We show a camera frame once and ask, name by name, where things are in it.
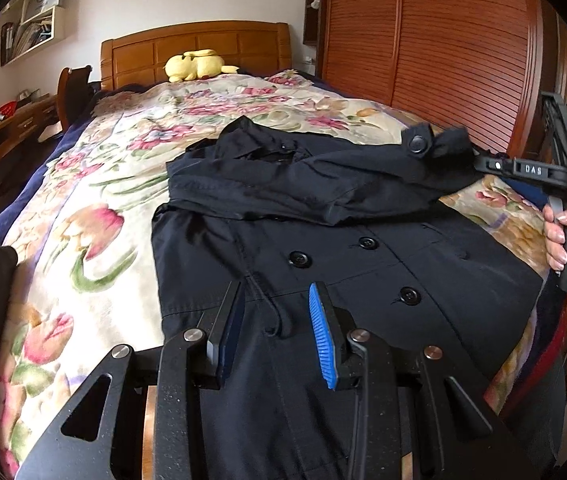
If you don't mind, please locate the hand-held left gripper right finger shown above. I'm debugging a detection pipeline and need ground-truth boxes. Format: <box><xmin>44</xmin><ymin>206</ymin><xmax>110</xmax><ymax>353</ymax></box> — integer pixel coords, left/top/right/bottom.
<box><xmin>307</xmin><ymin>281</ymin><xmax>554</xmax><ymax>480</ymax></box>

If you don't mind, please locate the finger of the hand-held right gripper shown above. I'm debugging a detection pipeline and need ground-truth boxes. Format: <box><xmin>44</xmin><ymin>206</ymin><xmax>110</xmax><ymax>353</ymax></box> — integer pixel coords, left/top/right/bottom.
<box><xmin>472</xmin><ymin>154</ymin><xmax>514</xmax><ymax>175</ymax></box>

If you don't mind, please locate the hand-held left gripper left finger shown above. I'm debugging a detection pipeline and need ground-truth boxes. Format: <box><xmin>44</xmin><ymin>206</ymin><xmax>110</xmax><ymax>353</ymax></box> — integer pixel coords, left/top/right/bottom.
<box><xmin>16</xmin><ymin>280</ymin><xmax>247</xmax><ymax>480</ymax></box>

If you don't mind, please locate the black coat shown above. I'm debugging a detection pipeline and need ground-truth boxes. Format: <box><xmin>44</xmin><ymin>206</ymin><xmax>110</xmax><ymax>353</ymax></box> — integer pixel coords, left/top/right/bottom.
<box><xmin>151</xmin><ymin>115</ymin><xmax>559</xmax><ymax>480</ymax></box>

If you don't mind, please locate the wooden louvered wardrobe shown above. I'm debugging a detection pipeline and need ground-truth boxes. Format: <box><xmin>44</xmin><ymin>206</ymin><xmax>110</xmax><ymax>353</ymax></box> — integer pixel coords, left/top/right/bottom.
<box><xmin>313</xmin><ymin>0</ymin><xmax>564</xmax><ymax>161</ymax></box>

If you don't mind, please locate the person's grey clothing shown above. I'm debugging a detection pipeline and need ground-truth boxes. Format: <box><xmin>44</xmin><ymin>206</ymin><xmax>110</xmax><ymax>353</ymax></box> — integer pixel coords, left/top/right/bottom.
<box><xmin>503</xmin><ymin>285</ymin><xmax>567</xmax><ymax>480</ymax></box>

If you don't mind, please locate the floral blanket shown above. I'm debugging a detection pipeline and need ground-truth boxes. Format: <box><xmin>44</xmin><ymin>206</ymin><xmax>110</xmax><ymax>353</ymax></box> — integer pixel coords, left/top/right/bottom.
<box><xmin>0</xmin><ymin>71</ymin><xmax>554</xmax><ymax>480</ymax></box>

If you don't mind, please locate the wooden niche shelf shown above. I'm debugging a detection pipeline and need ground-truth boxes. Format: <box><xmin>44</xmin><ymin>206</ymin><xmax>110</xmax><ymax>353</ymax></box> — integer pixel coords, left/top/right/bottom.
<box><xmin>303</xmin><ymin>0</ymin><xmax>327</xmax><ymax>46</ymax></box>

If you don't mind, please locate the navy bed sheet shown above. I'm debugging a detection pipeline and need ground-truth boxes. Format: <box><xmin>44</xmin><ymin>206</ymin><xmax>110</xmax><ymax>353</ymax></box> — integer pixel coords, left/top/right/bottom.
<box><xmin>0</xmin><ymin>80</ymin><xmax>109</xmax><ymax>266</ymax></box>

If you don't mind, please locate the yellow plush toy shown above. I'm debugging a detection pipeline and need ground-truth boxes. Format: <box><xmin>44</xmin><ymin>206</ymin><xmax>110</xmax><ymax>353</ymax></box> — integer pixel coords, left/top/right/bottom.
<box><xmin>164</xmin><ymin>49</ymin><xmax>239</xmax><ymax>84</ymax></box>

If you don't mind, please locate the wooden headboard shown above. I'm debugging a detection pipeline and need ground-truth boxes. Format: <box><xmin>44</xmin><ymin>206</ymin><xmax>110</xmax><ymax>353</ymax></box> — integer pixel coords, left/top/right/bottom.
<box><xmin>100</xmin><ymin>21</ymin><xmax>291</xmax><ymax>92</ymax></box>

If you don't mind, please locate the wooden chair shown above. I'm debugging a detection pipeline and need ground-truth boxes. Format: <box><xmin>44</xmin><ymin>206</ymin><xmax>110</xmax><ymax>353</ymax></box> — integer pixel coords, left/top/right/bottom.
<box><xmin>58</xmin><ymin>65</ymin><xmax>93</xmax><ymax>131</ymax></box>

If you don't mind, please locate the white wall shelf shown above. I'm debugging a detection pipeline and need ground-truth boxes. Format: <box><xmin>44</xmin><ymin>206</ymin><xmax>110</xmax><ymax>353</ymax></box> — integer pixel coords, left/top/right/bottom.
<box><xmin>0</xmin><ymin>0</ymin><xmax>72</xmax><ymax>67</ymax></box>

